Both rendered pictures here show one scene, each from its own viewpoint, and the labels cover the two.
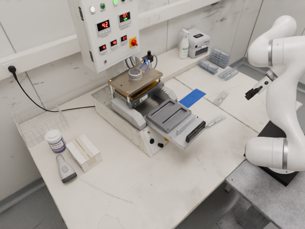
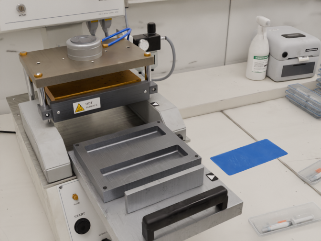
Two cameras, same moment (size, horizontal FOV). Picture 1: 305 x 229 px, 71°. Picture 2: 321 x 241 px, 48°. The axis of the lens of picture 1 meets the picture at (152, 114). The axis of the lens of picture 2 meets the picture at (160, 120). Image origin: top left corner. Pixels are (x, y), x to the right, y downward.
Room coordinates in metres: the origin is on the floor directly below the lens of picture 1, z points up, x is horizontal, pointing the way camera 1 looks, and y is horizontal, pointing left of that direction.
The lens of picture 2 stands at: (0.28, -0.30, 1.40)
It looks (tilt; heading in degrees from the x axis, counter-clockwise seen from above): 30 degrees down; 16
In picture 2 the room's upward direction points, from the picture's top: straight up
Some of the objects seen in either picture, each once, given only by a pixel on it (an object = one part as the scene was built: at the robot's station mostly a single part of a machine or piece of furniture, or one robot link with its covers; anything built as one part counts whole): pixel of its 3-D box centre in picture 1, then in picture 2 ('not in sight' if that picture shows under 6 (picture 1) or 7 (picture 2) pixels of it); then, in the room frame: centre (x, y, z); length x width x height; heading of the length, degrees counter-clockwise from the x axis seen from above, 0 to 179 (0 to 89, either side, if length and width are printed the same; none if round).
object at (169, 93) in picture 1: (161, 91); (153, 109); (1.06, -0.06, 0.96); 0.26 x 0.05 x 0.07; 45
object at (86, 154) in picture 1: (84, 152); not in sight; (0.71, 0.40, 0.80); 0.19 x 0.13 x 0.09; 39
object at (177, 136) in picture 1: (175, 120); (146, 173); (0.80, -0.12, 0.97); 0.30 x 0.22 x 0.08; 45
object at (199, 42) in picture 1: (193, 42); (283, 51); (1.85, -0.39, 0.88); 0.25 x 0.20 x 0.17; 33
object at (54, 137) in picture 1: (56, 141); not in sight; (0.77, 0.57, 0.82); 0.09 x 0.09 x 0.15
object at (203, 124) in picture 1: (196, 131); (186, 211); (0.70, -0.22, 0.99); 0.15 x 0.02 x 0.04; 135
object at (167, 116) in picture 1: (168, 114); (135, 155); (0.83, -0.09, 0.98); 0.20 x 0.17 x 0.03; 135
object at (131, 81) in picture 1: (135, 77); (90, 60); (1.05, 0.10, 1.08); 0.31 x 0.24 x 0.13; 135
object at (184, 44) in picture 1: (184, 44); (259, 48); (1.75, -0.29, 0.92); 0.09 x 0.08 x 0.25; 29
